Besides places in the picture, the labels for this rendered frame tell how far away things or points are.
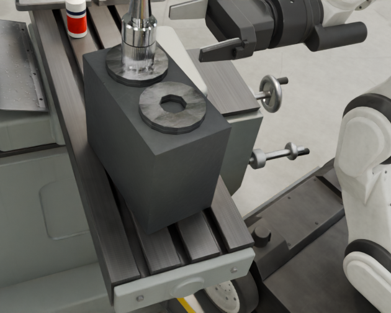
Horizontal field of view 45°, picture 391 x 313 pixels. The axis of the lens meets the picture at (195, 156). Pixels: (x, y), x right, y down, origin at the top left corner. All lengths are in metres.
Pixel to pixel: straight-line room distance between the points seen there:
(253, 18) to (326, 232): 0.75
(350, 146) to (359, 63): 2.05
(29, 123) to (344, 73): 2.11
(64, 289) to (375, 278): 0.91
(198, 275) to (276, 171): 1.48
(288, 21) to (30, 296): 1.14
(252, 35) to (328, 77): 2.11
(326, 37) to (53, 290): 1.12
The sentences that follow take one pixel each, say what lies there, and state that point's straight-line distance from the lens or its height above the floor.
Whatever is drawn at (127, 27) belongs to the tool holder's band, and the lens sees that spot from 0.65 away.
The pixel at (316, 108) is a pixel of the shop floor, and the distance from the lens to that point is 2.56.
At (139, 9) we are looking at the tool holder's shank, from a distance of 0.64.
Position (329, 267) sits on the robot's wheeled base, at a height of 0.57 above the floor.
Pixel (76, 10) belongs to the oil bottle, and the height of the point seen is 1.03.
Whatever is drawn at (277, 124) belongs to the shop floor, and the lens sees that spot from 2.39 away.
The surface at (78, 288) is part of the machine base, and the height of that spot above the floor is 0.20.
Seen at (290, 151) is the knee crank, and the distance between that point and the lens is 1.49.
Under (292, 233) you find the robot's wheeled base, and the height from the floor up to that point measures 0.59.
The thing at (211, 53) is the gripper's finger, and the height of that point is 1.20.
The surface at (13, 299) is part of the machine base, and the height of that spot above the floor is 0.20.
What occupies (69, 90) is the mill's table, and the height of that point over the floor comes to 0.97.
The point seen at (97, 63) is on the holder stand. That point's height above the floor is 1.15.
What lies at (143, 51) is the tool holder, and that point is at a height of 1.20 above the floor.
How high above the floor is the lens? 1.59
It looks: 48 degrees down
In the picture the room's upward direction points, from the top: 11 degrees clockwise
